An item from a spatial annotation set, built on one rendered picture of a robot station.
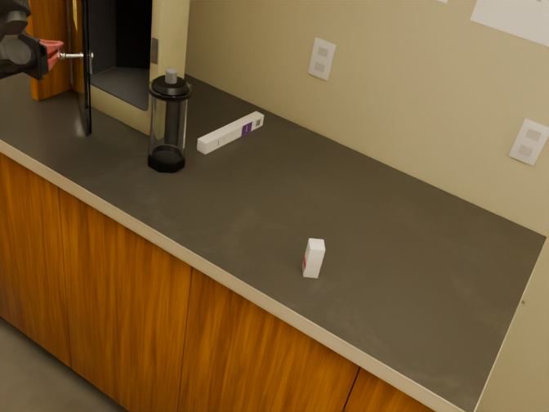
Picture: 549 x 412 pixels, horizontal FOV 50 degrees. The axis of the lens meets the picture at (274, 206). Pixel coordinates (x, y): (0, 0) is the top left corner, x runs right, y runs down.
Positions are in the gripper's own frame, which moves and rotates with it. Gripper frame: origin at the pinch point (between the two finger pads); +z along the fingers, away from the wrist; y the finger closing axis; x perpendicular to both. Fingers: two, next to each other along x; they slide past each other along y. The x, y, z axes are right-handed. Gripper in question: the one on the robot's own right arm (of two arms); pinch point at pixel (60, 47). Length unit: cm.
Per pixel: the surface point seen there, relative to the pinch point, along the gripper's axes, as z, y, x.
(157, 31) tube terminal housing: 17.3, 5.2, -15.8
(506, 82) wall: 62, 7, -94
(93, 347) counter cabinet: -11, -90, -18
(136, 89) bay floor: 24.1, -18.5, -2.3
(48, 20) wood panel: 13.2, -2.8, 20.2
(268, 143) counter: 40, -27, -40
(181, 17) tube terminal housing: 25.5, 7.3, -16.7
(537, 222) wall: 62, -26, -116
